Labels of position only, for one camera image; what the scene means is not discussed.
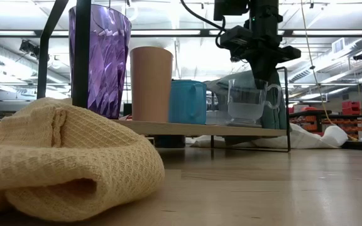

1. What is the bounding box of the clear glass mug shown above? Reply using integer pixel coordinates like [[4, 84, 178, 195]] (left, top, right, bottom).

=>
[[226, 78, 283, 128]]

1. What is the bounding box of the purple faceted plastic tumbler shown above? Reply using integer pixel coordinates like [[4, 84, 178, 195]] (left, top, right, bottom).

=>
[[68, 3, 133, 120]]

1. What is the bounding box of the wooden shelf with black frame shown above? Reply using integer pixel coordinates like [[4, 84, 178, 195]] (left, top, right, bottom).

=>
[[36, 0, 292, 153]]

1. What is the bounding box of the peach plastic cup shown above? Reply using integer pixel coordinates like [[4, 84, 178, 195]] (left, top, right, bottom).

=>
[[129, 46, 174, 124]]

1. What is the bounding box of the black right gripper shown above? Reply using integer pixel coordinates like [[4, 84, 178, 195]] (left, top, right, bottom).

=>
[[231, 43, 302, 90]]

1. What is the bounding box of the blue mug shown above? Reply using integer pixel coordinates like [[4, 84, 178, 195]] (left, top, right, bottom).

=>
[[168, 79, 208, 126]]

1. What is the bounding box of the orange bin shelving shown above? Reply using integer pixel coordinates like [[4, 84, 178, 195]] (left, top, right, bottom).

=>
[[289, 108, 362, 139]]

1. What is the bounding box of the red storage bin stack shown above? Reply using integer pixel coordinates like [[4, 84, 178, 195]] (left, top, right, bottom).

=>
[[341, 100, 362, 116]]

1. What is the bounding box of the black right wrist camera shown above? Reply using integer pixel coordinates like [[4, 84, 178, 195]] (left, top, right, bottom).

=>
[[220, 24, 253, 53]]

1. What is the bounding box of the yellow hanging cable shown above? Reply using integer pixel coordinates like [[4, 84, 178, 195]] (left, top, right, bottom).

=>
[[300, 0, 359, 141]]

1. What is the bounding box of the teal cloth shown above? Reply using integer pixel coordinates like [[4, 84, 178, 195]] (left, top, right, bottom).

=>
[[217, 69, 295, 131]]

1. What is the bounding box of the yellow waffle cloth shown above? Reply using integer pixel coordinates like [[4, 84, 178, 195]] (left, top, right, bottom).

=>
[[0, 97, 166, 223]]

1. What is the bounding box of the white crumpled cloth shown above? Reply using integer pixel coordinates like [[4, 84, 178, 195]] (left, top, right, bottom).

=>
[[189, 124, 349, 149]]

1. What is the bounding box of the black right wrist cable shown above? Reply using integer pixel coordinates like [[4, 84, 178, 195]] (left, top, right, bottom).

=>
[[180, 0, 229, 50]]

